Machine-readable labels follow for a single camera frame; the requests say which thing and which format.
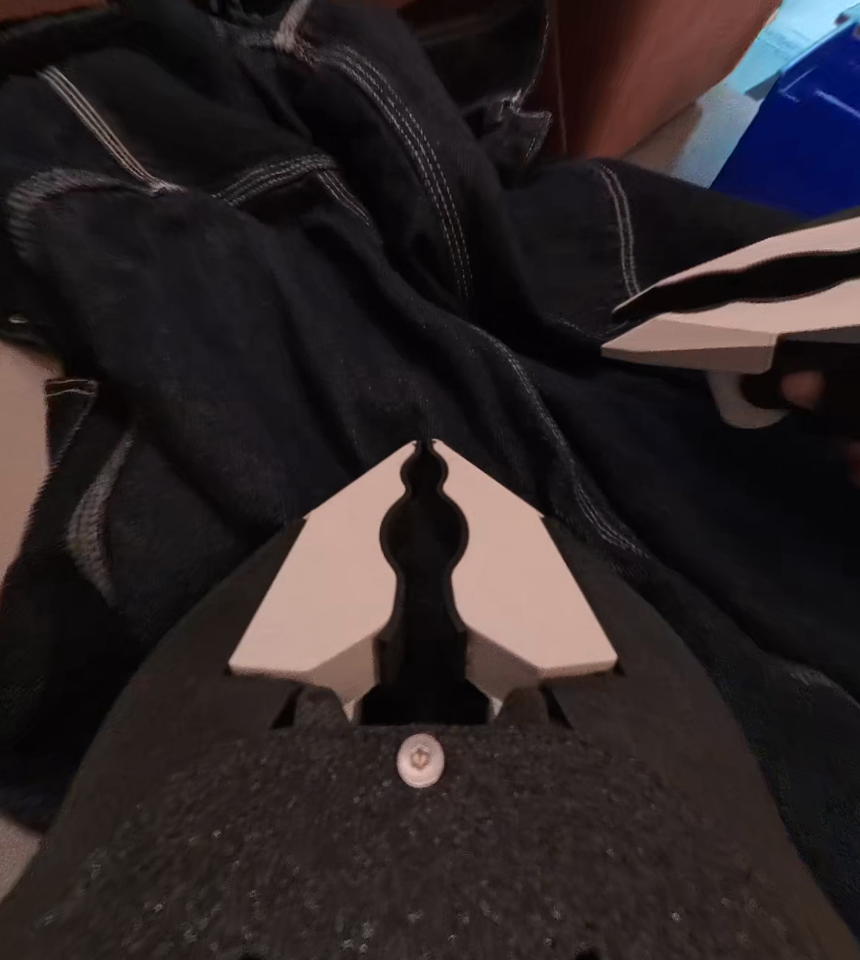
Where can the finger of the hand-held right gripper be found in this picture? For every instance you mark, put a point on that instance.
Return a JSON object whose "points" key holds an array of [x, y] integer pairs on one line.
{"points": [[737, 334], [812, 240]]}

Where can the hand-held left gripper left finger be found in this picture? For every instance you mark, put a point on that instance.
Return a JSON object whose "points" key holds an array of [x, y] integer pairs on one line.
{"points": [[310, 600]]}

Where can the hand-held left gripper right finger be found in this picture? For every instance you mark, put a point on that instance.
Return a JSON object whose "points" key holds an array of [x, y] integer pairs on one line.
{"points": [[535, 600]]}

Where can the blue plastic bin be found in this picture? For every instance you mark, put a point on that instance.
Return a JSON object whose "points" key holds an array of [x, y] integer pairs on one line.
{"points": [[835, 135]]}

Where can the dark denim jeans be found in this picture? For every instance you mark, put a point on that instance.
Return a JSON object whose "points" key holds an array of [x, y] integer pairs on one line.
{"points": [[287, 300]]}

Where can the brown wooden chair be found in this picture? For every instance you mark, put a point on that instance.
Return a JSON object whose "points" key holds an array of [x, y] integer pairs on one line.
{"points": [[625, 67]]}

